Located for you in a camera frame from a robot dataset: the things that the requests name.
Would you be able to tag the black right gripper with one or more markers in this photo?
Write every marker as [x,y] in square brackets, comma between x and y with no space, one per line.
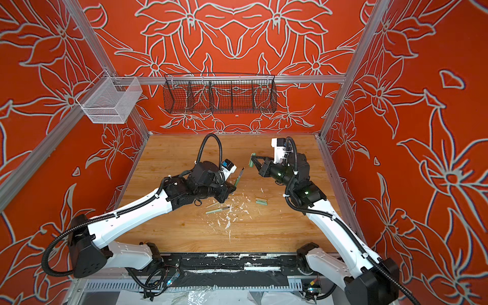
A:
[265,169]

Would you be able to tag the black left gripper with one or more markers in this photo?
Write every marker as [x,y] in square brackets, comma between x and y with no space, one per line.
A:
[227,188]

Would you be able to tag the green pen body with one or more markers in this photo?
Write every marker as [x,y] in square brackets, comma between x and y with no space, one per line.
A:
[239,177]

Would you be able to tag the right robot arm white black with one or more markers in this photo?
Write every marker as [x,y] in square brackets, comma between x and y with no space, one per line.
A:
[363,276]

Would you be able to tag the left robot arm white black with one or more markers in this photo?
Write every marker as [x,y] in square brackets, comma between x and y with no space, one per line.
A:
[93,242]

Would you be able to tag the beige pen on table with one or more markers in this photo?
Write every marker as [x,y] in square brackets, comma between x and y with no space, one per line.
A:
[213,205]

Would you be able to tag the clear mesh bin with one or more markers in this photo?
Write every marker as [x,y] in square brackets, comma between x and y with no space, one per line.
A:
[109,100]

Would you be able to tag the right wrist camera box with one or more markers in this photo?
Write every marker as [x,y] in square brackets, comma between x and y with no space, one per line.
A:
[279,146]

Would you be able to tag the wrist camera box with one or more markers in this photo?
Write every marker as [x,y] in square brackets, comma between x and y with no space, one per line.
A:
[279,146]
[228,168]

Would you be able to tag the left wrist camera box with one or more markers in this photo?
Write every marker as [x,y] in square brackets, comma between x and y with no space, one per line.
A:
[228,168]

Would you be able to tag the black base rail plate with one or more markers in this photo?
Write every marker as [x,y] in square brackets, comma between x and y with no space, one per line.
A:
[282,263]

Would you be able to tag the black wire basket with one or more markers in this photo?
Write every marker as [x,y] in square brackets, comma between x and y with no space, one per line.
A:
[221,94]

